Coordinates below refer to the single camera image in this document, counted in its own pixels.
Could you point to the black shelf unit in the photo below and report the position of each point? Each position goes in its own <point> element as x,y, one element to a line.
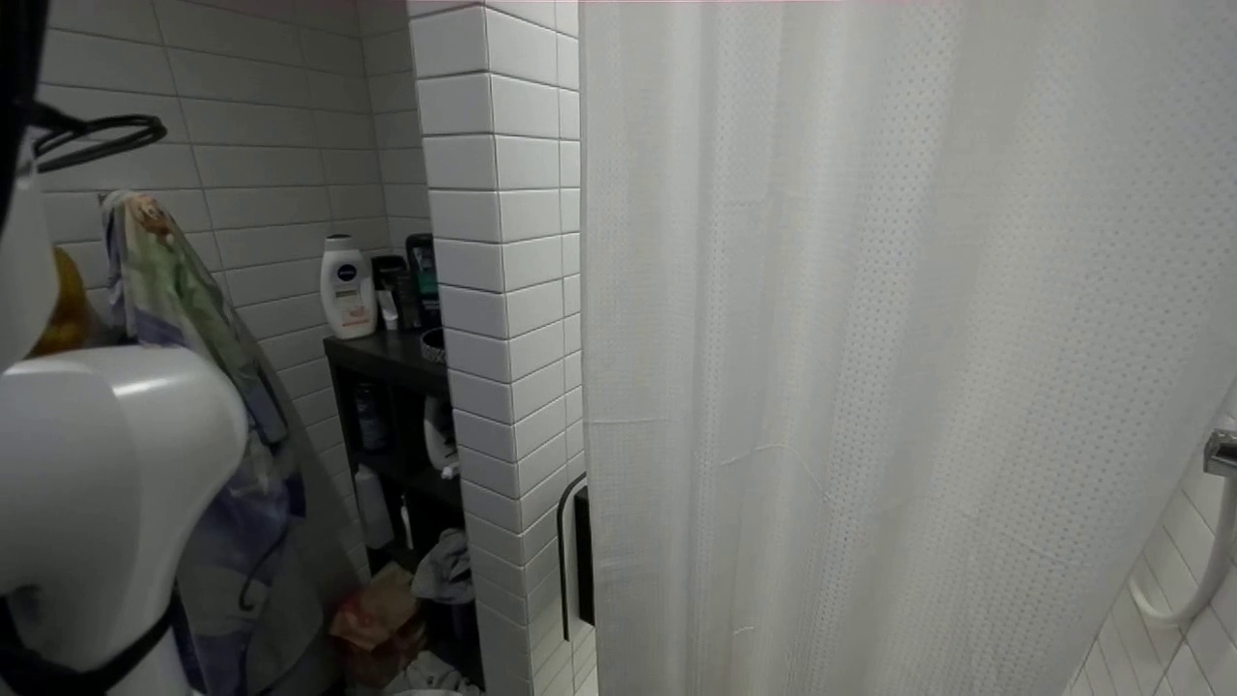
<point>387,371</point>

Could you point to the brown paper bag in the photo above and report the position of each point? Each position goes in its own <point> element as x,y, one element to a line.
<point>371,621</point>

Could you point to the black clothes hanger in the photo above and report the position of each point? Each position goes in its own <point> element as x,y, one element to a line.
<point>101,133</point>

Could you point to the dark slim bottle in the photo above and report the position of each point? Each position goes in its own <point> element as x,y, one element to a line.
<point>387,296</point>

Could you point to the floral multicolour towel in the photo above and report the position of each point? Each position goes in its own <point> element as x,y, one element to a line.
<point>196,312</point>

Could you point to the white lotion bottle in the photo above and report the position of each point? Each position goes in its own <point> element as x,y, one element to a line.
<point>344,296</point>

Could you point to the grey cloth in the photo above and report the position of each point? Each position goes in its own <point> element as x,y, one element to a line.
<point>446,571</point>

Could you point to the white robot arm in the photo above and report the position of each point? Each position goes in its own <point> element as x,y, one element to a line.
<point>108,490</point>

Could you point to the white shower curtain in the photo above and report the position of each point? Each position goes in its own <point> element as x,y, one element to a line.
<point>874,351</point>

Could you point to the dark green bottle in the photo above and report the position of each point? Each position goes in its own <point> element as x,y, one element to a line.
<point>424,287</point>

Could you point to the chrome shower faucet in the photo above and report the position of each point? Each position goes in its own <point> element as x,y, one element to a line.
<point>1223,450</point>

